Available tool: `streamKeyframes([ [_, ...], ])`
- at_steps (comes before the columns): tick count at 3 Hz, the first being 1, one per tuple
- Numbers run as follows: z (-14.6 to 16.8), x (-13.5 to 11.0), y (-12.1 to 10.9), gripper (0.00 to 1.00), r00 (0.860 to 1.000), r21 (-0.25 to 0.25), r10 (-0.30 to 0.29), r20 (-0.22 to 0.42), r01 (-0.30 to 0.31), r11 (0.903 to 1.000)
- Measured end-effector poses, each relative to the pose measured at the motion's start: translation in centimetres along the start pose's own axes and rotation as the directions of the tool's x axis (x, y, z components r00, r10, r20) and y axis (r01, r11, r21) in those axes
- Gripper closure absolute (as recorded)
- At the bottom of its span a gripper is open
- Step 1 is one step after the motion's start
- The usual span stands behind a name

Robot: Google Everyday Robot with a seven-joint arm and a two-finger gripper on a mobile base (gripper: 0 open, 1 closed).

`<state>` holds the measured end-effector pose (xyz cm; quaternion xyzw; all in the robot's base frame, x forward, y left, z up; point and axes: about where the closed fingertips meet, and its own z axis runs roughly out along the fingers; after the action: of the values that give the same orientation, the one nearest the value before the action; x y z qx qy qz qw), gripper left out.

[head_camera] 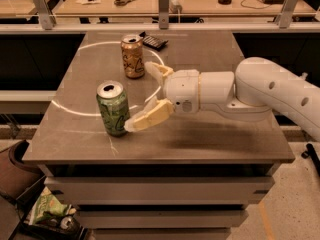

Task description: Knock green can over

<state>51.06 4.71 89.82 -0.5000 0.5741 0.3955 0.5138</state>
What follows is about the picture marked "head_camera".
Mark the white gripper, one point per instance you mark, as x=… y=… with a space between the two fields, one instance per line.
x=182 y=90

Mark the green soda can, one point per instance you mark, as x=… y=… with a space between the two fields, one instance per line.
x=113 y=105

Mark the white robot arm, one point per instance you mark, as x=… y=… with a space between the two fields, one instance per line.
x=257 y=87

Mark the gold soda can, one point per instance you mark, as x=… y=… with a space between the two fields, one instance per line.
x=132 y=56

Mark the crushed can in bin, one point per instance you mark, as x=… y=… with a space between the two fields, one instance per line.
x=69 y=224

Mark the black calculator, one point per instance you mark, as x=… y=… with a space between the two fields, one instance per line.
x=152 y=42

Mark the white power strip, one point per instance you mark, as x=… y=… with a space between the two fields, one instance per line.
x=175 y=6

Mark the scissors on back desk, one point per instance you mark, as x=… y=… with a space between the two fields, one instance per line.
x=122 y=2

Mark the grey drawer cabinet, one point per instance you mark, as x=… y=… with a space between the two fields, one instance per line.
x=161 y=208

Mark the green snack bag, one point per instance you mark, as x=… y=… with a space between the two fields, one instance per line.
x=47 y=207

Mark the black bin with trash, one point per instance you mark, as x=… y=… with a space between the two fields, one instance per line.
x=47 y=230

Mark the middle metal bracket post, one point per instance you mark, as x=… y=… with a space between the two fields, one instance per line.
x=163 y=8

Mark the metal bracket post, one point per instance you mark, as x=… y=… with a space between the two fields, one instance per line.
x=163 y=8
x=284 y=18
x=45 y=15

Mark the left metal bracket post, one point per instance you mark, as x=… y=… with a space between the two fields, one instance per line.
x=45 y=15

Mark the right metal bracket post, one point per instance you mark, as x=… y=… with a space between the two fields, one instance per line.
x=284 y=18

